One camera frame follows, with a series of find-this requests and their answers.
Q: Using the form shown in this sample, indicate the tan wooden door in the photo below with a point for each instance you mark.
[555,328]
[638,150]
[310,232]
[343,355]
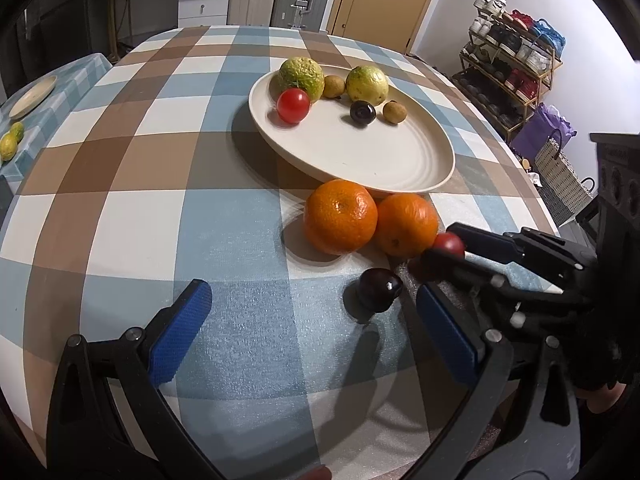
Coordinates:
[380,0]

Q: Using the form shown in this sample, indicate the person's left hand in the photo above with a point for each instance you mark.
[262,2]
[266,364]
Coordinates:
[317,474]

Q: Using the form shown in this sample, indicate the red tomato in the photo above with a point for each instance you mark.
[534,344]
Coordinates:
[293,106]
[447,244]

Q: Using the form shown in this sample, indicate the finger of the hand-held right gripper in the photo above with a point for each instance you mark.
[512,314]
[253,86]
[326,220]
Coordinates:
[530,250]
[465,272]

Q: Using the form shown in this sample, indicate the small cream plate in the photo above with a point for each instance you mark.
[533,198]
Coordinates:
[32,97]

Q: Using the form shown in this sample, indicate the brown longan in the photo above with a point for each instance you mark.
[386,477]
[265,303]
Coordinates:
[334,87]
[394,112]

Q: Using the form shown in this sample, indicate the dark cherry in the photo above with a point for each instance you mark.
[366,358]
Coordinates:
[362,113]
[380,290]

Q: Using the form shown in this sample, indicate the woven basket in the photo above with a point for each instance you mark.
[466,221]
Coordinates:
[565,180]

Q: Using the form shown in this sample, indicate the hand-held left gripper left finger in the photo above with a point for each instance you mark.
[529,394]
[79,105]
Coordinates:
[180,330]

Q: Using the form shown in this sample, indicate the yellow-green lime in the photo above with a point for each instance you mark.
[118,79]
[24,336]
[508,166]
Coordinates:
[7,146]
[16,131]

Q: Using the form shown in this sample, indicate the brown blue checked tablecloth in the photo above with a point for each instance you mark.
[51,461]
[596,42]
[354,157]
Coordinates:
[125,210]

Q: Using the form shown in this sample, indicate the orange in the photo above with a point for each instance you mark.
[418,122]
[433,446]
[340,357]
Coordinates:
[341,216]
[406,224]

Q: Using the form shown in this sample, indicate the large cream plate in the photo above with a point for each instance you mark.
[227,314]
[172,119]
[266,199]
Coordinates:
[360,160]

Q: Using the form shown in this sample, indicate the wooden shoe rack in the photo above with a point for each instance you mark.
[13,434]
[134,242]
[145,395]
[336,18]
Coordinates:
[520,105]

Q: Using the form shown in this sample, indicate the person's right forearm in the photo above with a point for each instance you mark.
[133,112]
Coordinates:
[600,355]

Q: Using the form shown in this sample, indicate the dark grey fridge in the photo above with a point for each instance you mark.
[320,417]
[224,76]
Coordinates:
[55,10]

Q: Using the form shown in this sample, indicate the rough green guava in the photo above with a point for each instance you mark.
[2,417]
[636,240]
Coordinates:
[300,75]

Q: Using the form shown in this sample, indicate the smooth yellow-green guava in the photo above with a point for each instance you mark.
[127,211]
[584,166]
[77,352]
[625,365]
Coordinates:
[367,85]

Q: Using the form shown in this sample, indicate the light blue checked tablecloth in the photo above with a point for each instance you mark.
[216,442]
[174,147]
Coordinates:
[65,105]

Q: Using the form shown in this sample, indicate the shelved shoe collection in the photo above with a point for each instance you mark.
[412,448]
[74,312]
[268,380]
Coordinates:
[520,45]

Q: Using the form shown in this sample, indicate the purple bag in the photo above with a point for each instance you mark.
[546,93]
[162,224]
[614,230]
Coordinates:
[540,132]

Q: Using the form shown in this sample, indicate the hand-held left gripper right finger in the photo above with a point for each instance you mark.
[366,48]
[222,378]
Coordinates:
[447,335]

